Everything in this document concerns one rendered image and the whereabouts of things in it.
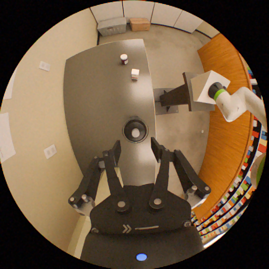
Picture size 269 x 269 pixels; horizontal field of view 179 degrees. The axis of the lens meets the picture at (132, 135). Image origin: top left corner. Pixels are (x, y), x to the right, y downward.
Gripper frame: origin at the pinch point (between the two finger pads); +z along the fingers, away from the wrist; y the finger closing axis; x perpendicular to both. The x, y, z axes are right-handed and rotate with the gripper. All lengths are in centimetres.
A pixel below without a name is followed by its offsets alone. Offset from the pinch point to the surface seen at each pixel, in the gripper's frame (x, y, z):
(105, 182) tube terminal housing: -33.7, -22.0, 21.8
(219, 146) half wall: -63, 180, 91
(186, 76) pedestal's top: 34, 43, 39
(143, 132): -0.5, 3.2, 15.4
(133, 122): 3.7, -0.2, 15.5
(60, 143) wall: -7, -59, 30
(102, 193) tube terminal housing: -33.7, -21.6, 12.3
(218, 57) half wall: 124, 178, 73
